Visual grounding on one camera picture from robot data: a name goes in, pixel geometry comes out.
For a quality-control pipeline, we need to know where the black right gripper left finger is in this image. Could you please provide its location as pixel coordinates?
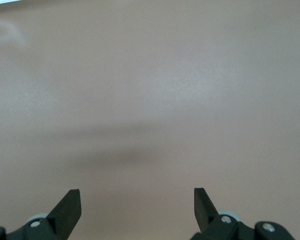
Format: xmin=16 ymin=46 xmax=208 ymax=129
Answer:
xmin=0 ymin=189 xmax=82 ymax=240

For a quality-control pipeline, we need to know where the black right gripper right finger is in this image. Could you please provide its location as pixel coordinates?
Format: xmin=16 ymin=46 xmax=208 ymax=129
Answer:
xmin=191 ymin=187 xmax=297 ymax=240

